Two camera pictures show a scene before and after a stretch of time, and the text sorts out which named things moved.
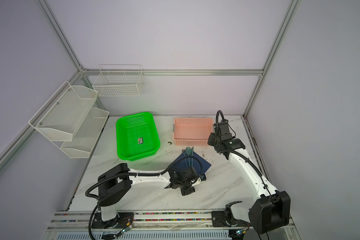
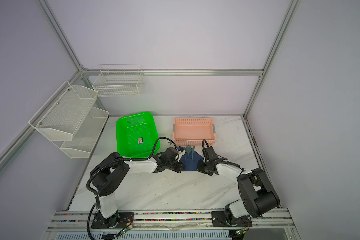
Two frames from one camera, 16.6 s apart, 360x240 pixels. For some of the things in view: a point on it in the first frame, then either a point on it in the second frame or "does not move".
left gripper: (191, 190) -> (178, 170)
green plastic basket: (128, 128) does not move
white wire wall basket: (118, 80) does not move
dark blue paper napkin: (190, 158) does not move
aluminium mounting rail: (205, 221) does not move
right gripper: (210, 139) -> (200, 168)
